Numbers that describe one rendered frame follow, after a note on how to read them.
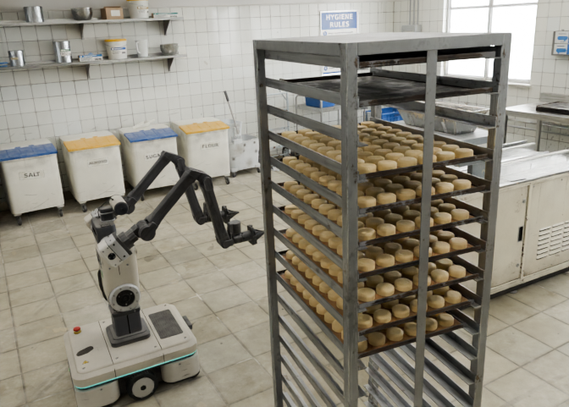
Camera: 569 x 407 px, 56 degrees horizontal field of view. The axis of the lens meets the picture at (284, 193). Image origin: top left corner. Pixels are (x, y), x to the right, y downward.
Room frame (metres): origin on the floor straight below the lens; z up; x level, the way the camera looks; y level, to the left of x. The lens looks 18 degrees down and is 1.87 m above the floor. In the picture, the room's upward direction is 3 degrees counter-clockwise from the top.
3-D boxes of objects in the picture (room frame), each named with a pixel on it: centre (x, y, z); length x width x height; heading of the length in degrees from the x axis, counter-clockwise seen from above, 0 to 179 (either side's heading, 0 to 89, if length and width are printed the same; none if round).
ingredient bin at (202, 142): (6.42, 0.99, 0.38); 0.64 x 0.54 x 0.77; 27
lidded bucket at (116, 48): (6.20, 1.81, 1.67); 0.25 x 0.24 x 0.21; 119
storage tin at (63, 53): (5.92, 2.31, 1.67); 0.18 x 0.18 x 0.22
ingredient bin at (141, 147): (6.10, 1.56, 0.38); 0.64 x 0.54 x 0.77; 28
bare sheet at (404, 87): (1.61, -0.26, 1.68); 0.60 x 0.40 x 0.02; 22
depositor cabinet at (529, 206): (3.58, -1.43, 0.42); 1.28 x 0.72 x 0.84; 117
